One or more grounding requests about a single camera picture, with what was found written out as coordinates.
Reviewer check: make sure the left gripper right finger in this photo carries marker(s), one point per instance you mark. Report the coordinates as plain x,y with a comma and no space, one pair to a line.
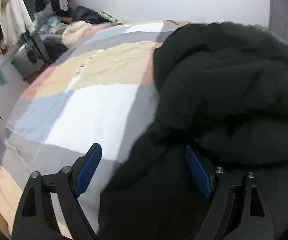
235,207

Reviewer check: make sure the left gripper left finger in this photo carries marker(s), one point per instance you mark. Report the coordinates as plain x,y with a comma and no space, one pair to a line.
35,217

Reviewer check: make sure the black puffer jacket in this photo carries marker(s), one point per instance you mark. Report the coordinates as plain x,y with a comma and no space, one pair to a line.
223,91

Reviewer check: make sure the patchwork bed cover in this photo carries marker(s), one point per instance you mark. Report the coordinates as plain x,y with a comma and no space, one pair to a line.
101,91

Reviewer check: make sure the grey suitcase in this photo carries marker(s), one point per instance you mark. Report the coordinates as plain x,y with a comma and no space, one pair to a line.
30,60

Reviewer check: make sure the white hanging garment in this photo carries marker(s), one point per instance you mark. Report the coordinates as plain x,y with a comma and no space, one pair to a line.
15,20

